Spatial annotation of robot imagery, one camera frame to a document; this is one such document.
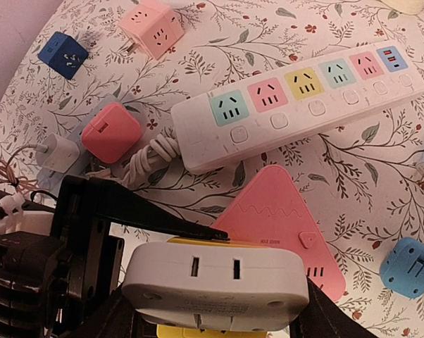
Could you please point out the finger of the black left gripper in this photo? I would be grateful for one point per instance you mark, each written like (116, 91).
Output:
(80, 201)

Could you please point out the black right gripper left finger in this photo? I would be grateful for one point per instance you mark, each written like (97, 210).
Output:
(116, 317)

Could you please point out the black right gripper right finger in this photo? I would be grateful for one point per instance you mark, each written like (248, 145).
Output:
(323, 318)

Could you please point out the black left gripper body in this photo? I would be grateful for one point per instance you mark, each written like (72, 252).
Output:
(50, 286)

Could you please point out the yellow square adapter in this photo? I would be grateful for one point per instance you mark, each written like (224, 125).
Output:
(164, 331)

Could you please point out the cyan square adapter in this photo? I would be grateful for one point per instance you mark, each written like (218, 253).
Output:
(402, 271)

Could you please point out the white square adapter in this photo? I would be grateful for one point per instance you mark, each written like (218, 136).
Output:
(216, 286)

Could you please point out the dark blue cube adapter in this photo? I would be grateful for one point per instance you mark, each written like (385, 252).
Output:
(63, 54)

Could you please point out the white power strip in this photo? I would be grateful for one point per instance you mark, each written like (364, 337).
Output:
(261, 113)

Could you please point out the pink cube socket adapter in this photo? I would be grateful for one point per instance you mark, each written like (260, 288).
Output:
(152, 27)

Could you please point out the pink triangular socket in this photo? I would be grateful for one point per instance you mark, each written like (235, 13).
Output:
(271, 211)

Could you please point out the white phone charger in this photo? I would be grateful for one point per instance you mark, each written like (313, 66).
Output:
(56, 153)

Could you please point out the pink square charger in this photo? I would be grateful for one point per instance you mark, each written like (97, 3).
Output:
(111, 133)

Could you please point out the floral tablecloth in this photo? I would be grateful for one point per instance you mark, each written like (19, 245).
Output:
(358, 179)

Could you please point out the cream ribbed mug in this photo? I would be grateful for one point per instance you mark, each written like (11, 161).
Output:
(408, 7)

